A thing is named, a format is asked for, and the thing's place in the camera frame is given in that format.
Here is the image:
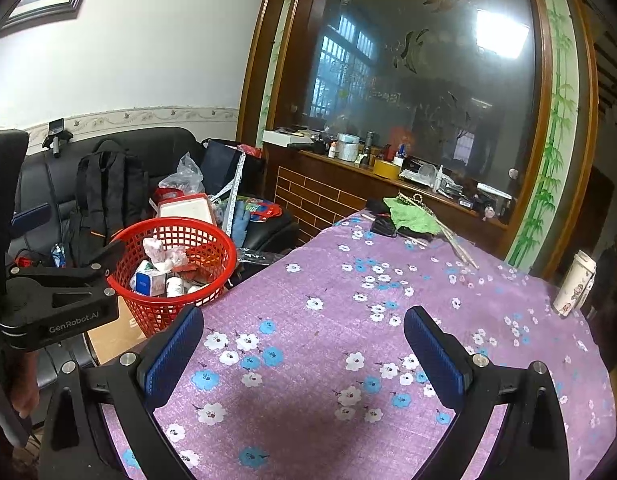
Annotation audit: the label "black flat panel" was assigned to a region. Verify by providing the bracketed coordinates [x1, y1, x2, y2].
[0, 129, 30, 271]

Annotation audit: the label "dark blue bag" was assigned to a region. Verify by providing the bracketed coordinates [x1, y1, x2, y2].
[201, 137, 264, 201]

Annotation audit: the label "person's left hand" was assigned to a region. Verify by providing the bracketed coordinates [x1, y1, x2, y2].
[13, 350, 40, 417]

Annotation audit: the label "clear plastic bag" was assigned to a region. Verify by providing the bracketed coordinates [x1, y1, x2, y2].
[158, 151, 206, 196]

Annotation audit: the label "red plastic basket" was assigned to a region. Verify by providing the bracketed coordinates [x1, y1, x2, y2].
[106, 216, 238, 338]

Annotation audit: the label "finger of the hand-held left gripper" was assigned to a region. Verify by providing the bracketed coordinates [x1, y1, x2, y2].
[81, 239, 130, 306]
[9, 202, 53, 238]

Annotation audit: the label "black phone holder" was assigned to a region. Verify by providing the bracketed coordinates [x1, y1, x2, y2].
[43, 117, 74, 158]

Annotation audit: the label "cardboard box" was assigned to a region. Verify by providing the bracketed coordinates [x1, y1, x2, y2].
[86, 295, 149, 366]

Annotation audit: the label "green cloth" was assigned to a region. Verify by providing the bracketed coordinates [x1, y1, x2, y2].
[383, 195, 441, 236]

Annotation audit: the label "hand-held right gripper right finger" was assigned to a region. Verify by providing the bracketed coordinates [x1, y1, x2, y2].
[403, 305, 571, 480]

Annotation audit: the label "metal rods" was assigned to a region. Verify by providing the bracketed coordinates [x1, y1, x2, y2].
[398, 192, 481, 268]

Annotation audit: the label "black case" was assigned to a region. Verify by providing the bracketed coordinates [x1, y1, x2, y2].
[371, 215, 399, 238]

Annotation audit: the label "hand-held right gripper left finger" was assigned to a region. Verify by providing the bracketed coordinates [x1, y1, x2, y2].
[38, 304, 205, 480]

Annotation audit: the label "colourful printed bag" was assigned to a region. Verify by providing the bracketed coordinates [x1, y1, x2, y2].
[233, 197, 284, 223]

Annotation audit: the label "white plastic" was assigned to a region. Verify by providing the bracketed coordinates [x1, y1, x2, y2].
[142, 237, 189, 273]

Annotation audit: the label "wooden cabinet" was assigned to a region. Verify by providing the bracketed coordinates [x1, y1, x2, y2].
[236, 0, 599, 281]

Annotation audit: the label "purple floral tablecloth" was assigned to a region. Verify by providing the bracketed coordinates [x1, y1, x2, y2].
[101, 210, 617, 480]

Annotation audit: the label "white cartoon print cup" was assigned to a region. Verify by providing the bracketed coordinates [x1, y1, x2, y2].
[553, 249, 598, 320]

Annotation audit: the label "black backpack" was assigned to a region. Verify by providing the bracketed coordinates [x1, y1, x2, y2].
[68, 140, 152, 271]

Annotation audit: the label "white flat box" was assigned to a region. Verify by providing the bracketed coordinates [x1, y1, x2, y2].
[262, 129, 302, 146]

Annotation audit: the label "white measuring strip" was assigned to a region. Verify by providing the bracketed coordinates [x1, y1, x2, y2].
[223, 152, 246, 238]

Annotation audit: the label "black sofa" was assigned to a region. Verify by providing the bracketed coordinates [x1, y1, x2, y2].
[6, 126, 302, 386]

